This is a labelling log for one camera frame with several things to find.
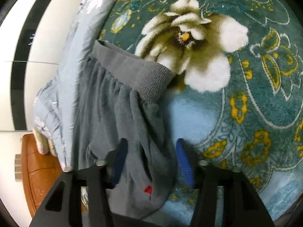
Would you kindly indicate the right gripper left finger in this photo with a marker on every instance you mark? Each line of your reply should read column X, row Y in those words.
column 62, row 204

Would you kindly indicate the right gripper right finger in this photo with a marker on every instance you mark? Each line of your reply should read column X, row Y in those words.
column 242, row 206

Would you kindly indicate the grey sweatpants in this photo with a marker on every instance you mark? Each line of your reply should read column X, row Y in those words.
column 118, row 99

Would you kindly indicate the orange wooden headboard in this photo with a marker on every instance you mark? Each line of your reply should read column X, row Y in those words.
column 39, row 173

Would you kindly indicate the lower yellow floral pillow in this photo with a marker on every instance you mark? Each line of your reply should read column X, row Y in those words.
column 52, row 149

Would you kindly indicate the light blue floral duvet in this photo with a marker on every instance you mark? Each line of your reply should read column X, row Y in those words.
column 55, row 104

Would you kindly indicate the teal floral plush blanket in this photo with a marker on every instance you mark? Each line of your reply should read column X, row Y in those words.
column 236, row 94

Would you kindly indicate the white wardrobe with black stripe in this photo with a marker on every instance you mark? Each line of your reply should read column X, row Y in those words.
column 33, row 34

